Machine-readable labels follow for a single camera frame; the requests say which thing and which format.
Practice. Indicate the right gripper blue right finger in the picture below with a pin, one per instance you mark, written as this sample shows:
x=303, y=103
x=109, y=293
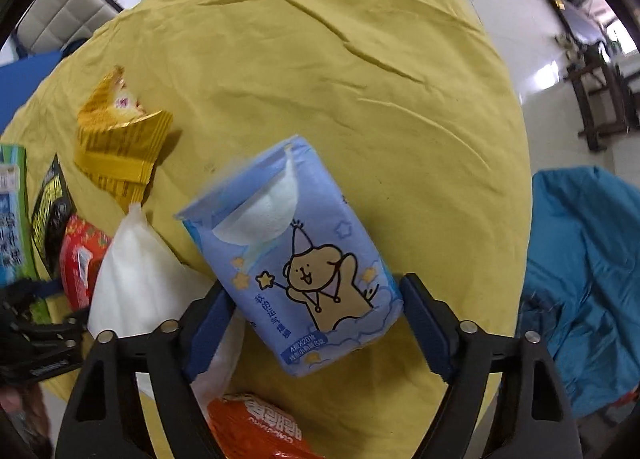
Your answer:
x=532, y=417

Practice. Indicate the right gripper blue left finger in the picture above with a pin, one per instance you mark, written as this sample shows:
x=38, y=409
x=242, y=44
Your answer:
x=104, y=416

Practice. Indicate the red snack packet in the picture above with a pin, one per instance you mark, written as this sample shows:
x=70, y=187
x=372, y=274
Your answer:
x=83, y=250

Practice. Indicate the white soft pouch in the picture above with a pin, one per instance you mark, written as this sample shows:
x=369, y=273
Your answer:
x=141, y=283

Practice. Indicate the orange sauce packet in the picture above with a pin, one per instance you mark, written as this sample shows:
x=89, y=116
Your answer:
x=245, y=426

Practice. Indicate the black shoe wipes packet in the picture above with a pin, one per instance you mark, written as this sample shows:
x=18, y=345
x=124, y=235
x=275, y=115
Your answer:
x=53, y=209

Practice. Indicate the yellow snack packet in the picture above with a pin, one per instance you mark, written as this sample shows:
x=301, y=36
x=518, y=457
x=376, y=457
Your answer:
x=117, y=141

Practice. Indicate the blue cartoon tissue pack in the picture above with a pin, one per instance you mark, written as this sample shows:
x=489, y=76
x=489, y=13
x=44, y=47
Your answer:
x=290, y=251

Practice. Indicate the person's left hand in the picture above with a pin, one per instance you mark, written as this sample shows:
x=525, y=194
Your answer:
x=26, y=410

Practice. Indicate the open cardboard box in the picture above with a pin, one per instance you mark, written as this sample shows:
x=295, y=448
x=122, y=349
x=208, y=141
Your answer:
x=17, y=262

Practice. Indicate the teal blue blanket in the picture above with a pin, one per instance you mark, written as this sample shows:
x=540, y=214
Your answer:
x=581, y=286

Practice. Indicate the blue foam mat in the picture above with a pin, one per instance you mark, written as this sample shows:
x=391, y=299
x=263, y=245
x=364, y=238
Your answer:
x=20, y=79

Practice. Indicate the dark wooden chair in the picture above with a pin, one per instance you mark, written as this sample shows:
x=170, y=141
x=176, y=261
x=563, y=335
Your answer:
x=607, y=102

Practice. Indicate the left white padded chair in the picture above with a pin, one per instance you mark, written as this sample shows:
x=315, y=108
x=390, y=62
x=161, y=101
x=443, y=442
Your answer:
x=49, y=25

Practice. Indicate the yellow table cloth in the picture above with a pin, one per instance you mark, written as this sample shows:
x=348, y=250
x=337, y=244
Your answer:
x=407, y=103

